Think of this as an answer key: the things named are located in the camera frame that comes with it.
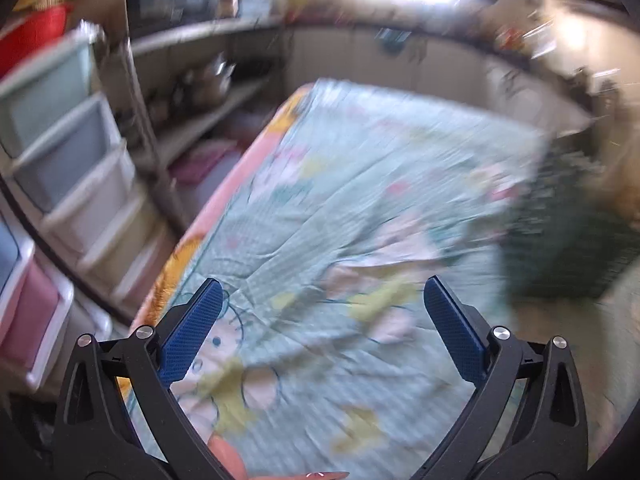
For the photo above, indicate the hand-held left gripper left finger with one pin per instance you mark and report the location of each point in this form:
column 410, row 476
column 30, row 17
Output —
column 192, row 332

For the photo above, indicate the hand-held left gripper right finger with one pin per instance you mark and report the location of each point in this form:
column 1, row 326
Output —
column 452, row 332

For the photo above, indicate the green perforated utensil holder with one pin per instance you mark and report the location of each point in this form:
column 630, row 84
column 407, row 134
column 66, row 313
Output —
column 550, row 250

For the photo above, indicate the person's left hand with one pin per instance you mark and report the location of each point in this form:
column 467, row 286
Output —
column 227, row 460

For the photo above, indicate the cartoon printed tablecloth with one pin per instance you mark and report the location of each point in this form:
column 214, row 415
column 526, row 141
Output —
column 350, row 210

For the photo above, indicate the drawer tower with pink drawers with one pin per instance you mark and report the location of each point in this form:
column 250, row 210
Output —
column 30, row 305

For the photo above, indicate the pink storage box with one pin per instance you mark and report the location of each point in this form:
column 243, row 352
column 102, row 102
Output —
column 205, row 162

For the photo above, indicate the metal shelf rack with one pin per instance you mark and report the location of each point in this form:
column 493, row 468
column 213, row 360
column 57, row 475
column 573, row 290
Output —
column 200, row 125

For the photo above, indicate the pastel plastic drawer tower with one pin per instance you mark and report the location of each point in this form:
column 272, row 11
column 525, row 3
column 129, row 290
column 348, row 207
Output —
column 75, row 160

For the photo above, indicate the stacked steel pots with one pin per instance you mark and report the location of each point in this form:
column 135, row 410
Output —
column 216, row 80

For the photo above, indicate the white lower kitchen cabinets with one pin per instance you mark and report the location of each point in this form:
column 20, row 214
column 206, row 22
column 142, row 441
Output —
column 350, row 57

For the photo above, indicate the blue hanging basket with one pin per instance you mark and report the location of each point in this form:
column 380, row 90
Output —
column 392, row 39

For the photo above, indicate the red plastic basin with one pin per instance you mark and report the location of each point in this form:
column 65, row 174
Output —
column 30, row 40

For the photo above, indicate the blue-grey dish box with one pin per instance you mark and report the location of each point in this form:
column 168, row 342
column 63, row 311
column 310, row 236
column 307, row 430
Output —
column 256, row 1

